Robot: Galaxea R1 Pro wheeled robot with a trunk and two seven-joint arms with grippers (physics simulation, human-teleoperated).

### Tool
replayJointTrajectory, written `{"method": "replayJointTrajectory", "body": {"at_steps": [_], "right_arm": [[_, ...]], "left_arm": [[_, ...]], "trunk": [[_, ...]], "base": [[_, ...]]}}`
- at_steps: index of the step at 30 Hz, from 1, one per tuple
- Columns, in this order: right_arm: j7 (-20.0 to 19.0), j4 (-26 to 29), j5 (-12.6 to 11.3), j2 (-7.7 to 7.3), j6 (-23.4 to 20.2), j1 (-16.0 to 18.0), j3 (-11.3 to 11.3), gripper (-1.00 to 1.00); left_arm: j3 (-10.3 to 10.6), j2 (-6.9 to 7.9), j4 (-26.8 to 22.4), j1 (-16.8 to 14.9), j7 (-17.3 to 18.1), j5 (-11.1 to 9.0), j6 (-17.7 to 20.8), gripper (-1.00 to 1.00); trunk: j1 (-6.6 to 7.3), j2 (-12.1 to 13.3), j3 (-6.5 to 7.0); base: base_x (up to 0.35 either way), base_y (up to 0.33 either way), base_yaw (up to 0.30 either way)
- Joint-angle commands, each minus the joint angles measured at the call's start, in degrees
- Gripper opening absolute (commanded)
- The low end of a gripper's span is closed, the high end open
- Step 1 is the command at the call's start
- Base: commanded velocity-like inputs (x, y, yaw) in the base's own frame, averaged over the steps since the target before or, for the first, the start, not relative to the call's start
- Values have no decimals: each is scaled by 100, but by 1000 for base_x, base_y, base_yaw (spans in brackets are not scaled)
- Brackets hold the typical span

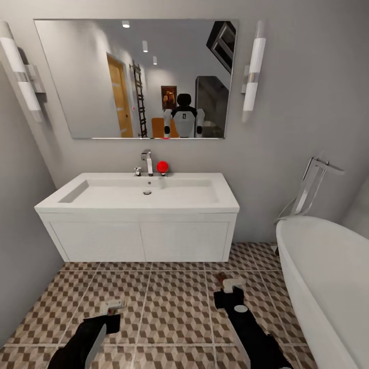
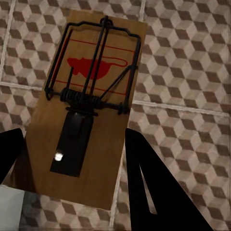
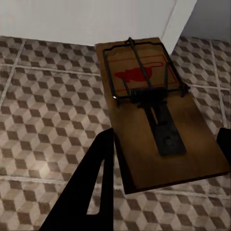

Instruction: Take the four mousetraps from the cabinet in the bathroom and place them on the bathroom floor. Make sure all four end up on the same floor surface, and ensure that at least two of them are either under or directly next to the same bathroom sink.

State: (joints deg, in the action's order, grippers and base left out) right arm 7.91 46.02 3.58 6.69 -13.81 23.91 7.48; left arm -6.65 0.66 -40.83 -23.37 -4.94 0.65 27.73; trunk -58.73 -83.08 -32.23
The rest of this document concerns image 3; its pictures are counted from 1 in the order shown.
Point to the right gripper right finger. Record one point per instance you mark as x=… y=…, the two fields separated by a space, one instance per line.
x=224 y=141

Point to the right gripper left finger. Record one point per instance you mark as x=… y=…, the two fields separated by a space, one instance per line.
x=70 y=211

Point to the mousetrap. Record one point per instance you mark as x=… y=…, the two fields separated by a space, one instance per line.
x=161 y=137

